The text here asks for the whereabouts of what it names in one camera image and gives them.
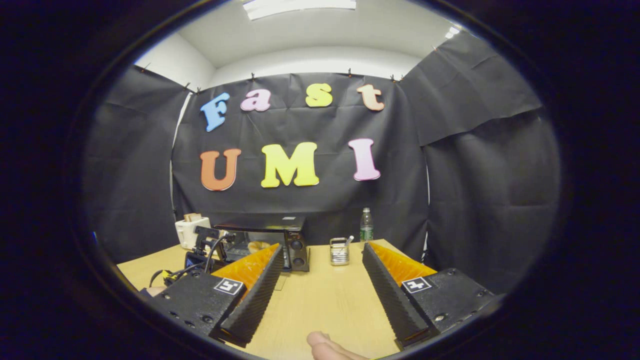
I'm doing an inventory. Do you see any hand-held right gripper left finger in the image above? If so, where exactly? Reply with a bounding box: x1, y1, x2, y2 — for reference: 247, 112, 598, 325
147, 243, 286, 348

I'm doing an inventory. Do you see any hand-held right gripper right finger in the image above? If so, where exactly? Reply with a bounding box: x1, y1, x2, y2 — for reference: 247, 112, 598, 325
361, 241, 501, 348

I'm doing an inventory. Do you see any black electric oven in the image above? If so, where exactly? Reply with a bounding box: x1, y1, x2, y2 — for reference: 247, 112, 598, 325
214, 216, 311, 273

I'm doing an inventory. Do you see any white toaster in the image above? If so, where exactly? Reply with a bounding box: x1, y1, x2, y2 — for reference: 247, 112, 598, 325
175, 216, 212, 251

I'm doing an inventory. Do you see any clear ribbed glass cup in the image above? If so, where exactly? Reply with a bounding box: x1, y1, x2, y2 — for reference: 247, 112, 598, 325
329, 237, 351, 266

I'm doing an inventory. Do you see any green water bottle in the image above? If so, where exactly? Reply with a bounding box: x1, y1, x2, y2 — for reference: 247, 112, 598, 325
360, 207, 374, 243

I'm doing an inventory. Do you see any black backdrop cloth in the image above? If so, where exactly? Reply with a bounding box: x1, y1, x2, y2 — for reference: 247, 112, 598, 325
82, 30, 561, 293

